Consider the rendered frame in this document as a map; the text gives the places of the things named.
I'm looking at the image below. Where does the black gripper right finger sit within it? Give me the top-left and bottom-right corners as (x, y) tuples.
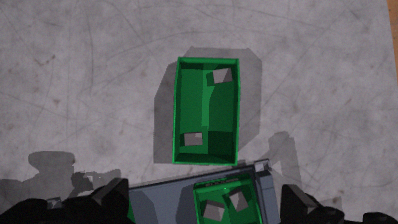
(279, 184), (398, 224)

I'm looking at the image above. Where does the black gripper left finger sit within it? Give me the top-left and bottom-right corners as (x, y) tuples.
(0, 178), (135, 224)

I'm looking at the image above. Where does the green bin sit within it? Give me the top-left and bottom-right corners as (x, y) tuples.
(193, 174), (262, 224)
(172, 57), (240, 166)
(127, 198), (136, 224)

